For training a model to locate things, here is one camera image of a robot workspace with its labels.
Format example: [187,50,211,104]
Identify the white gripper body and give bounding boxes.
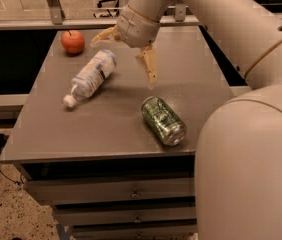
[116,5,160,48]

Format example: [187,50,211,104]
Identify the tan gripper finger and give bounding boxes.
[136,45,157,86]
[90,26,121,48]

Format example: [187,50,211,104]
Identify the clear plastic water bottle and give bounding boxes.
[63,49,117,108]

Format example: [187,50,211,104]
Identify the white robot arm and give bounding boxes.
[91,0,282,240]

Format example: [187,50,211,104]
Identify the red apple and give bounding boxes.
[61,30,85,55]

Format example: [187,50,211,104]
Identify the black office chair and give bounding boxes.
[93,0,119,18]

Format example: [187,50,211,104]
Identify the grey metal railing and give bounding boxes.
[0,0,282,32]

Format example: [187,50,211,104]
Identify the green soda can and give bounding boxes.
[141,96,187,146]

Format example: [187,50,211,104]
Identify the grey drawer cabinet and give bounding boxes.
[1,26,233,231]

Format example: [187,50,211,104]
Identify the top grey drawer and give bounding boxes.
[25,177,195,205]

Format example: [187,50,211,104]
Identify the grey drawer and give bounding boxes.
[72,224,197,240]
[53,203,196,226]
[25,177,195,205]

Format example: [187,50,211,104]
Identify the middle grey drawer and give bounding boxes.
[53,203,196,226]

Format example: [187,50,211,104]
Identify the bottom grey drawer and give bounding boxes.
[72,224,197,240]

